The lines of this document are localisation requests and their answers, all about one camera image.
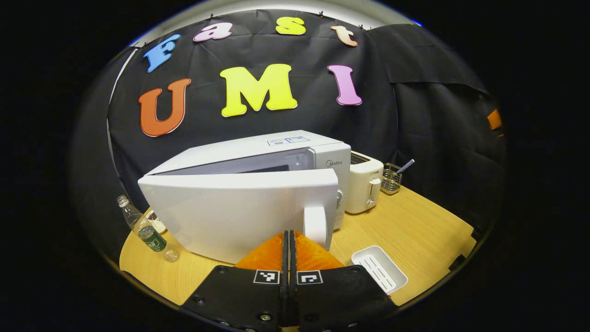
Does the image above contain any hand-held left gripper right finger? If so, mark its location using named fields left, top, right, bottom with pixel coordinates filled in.
left=289, top=230, right=399, bottom=330

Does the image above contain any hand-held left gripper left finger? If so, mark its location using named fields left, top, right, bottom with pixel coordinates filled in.
left=181, top=231, right=289, bottom=332

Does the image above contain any white microwave oven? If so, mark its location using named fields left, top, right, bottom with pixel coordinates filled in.
left=137, top=130, right=352, bottom=264

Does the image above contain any white rectangular tray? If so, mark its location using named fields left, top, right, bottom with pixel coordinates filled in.
left=351, top=245, right=409, bottom=296

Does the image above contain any clear plastic water bottle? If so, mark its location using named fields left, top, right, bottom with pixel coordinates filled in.
left=116, top=195, right=180, bottom=262

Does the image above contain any white divided snack plate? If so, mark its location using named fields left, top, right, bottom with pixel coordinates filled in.
left=145, top=210, right=167, bottom=234

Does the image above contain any white toaster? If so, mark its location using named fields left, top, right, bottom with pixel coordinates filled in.
left=345, top=151, right=384, bottom=214

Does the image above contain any metal wire utensil holder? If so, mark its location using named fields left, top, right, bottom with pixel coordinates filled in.
left=381, top=163, right=403, bottom=195

